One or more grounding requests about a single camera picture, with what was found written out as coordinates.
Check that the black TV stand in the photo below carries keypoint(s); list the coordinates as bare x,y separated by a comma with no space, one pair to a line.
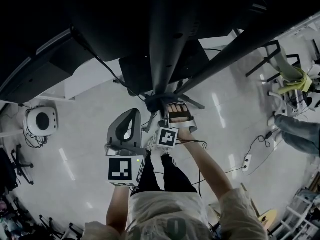
160,71

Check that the person's white left shoe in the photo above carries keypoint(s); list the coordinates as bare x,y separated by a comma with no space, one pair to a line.
152,145

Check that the white swivel chair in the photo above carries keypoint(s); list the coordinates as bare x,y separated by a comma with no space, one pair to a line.
280,94

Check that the grey chair with black legs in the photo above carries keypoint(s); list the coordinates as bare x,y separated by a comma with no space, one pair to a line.
282,64

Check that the dark blue cloth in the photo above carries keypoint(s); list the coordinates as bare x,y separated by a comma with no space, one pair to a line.
155,102

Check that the round wooden table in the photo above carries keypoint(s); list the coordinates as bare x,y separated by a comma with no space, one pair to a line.
268,217

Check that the yellow-green cloth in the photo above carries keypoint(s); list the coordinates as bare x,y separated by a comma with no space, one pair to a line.
305,82

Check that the person's beige shirt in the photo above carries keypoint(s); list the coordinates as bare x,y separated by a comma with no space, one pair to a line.
162,214

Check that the person's black trousers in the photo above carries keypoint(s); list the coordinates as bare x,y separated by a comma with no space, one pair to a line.
175,176

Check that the white power strip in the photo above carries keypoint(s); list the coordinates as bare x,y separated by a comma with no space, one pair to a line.
247,162

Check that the person's left forearm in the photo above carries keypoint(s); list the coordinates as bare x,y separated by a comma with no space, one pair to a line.
117,209

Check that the black office chair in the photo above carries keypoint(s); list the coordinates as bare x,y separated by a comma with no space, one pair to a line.
7,169

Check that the white round device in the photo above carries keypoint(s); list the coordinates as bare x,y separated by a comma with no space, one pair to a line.
30,124

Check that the person's right forearm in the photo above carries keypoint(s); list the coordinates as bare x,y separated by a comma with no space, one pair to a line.
205,164

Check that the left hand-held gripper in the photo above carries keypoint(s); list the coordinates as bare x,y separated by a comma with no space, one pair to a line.
120,170

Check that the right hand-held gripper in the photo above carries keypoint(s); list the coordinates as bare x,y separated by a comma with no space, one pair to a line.
167,137

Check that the person's right hand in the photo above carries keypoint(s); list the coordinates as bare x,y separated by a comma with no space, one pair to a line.
178,119

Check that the black television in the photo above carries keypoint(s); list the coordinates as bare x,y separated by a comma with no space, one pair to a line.
75,9

